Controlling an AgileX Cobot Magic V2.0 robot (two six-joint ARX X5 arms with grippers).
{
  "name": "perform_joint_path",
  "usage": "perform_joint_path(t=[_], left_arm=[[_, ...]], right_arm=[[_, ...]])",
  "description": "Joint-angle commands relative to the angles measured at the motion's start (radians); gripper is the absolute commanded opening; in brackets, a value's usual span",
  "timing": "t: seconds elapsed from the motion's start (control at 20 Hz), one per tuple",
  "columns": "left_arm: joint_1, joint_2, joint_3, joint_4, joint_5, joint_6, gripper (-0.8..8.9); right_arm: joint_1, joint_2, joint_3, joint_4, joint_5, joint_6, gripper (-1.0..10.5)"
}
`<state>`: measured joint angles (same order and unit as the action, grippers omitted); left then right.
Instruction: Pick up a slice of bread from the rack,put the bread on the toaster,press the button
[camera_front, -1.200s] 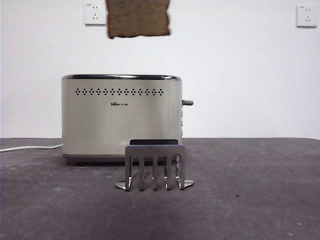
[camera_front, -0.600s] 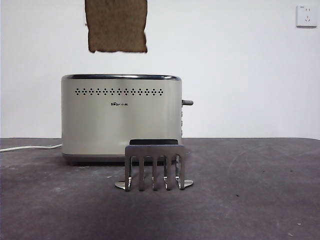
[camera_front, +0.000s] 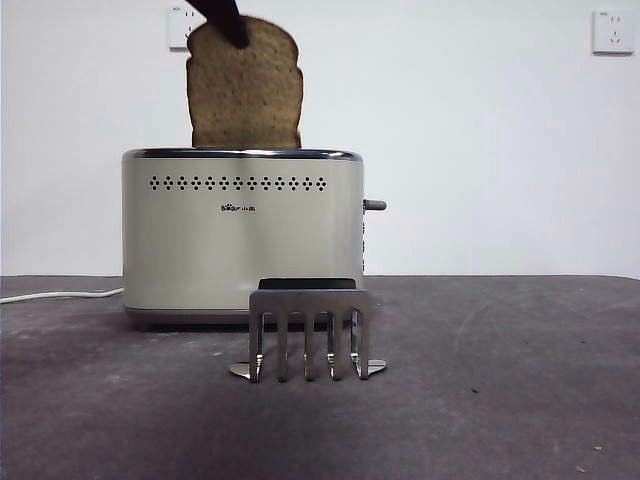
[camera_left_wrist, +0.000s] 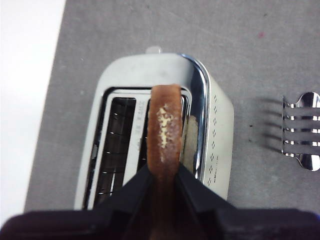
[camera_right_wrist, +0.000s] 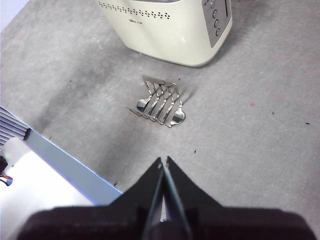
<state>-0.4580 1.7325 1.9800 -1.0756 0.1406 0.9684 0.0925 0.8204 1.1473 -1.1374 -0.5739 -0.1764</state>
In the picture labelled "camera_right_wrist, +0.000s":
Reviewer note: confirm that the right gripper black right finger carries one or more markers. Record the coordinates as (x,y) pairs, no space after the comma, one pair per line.
(225,222)

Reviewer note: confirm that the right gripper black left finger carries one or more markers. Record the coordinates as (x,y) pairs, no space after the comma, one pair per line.
(120,220)

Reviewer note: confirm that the cream toaster with chrome top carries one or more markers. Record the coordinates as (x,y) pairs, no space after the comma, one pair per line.
(170,32)

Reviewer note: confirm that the ribbed grey panel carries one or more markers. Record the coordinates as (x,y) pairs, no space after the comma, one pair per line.
(10,125)

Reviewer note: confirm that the pale grey frame bar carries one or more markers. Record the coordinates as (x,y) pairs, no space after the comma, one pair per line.
(75,170)

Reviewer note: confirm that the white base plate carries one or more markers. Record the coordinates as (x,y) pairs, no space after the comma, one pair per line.
(37,192)

